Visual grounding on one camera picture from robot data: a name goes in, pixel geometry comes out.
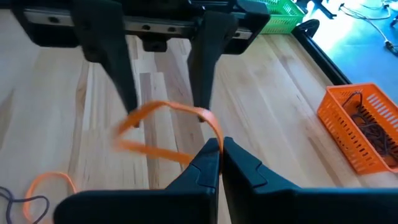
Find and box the orange rubber band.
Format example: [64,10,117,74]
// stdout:
[113,100,225,166]
[22,171,78,223]

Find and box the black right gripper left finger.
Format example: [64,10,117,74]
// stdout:
[53,138,221,224]

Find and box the orange plastic basket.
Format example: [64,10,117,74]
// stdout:
[317,82,398,175]

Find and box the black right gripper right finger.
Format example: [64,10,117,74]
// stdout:
[222,136,398,224]

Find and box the green plastic basket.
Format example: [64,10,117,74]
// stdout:
[259,0,306,35]

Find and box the beige thin cable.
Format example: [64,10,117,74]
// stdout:
[338,1,398,57]

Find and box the black stand foot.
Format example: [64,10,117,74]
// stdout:
[294,0,338,20]

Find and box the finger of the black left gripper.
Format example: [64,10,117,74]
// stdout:
[187,11,239,111]
[70,0,139,114]

